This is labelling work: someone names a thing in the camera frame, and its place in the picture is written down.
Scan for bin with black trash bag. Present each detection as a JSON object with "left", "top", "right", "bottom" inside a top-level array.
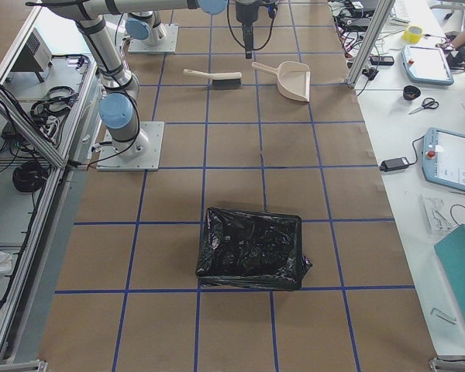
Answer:
[{"left": 195, "top": 207, "right": 312, "bottom": 291}]

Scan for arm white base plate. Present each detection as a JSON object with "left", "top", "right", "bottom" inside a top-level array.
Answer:
[
  {"left": 96, "top": 122, "right": 164, "bottom": 171},
  {"left": 129, "top": 24, "right": 179, "bottom": 54}
]

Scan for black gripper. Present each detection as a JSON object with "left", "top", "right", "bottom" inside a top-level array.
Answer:
[{"left": 235, "top": 0, "right": 260, "bottom": 59}]

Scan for metal allen key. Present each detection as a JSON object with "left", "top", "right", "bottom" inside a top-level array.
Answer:
[{"left": 430, "top": 308, "right": 457, "bottom": 325}]

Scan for small black bowl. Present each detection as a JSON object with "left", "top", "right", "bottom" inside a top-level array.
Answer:
[{"left": 402, "top": 85, "right": 422, "bottom": 102}]

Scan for blue teach pendant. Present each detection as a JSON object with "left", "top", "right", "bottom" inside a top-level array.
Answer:
[
  {"left": 422, "top": 128, "right": 465, "bottom": 191},
  {"left": 401, "top": 45, "right": 454, "bottom": 86}
]

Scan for scissors with black handles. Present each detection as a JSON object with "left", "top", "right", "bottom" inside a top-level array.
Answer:
[{"left": 409, "top": 97, "right": 439, "bottom": 115}]

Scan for beige plastic dustpan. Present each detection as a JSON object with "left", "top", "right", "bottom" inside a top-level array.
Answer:
[{"left": 251, "top": 61, "right": 311, "bottom": 102}]

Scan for white hand brush black bristles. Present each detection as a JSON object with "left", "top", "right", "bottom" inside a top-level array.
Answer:
[{"left": 183, "top": 69, "right": 242, "bottom": 89}]

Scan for blue teach pendant far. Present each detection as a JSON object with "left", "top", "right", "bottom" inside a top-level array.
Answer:
[{"left": 401, "top": 45, "right": 454, "bottom": 86}]

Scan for yellow tape roll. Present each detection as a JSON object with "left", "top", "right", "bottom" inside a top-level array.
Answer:
[{"left": 402, "top": 26, "right": 424, "bottom": 44}]

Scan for blue teach pendant near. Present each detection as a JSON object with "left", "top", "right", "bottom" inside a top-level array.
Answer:
[{"left": 422, "top": 128, "right": 465, "bottom": 191}]

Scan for coiled black cable bundle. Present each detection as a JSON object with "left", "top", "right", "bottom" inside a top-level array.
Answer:
[{"left": 12, "top": 159, "right": 50, "bottom": 194}]

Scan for black phone device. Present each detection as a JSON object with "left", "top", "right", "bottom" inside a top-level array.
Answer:
[{"left": 370, "top": 56, "right": 394, "bottom": 66}]

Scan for black power adapter brick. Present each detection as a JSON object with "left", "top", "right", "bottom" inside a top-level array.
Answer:
[{"left": 379, "top": 157, "right": 411, "bottom": 172}]

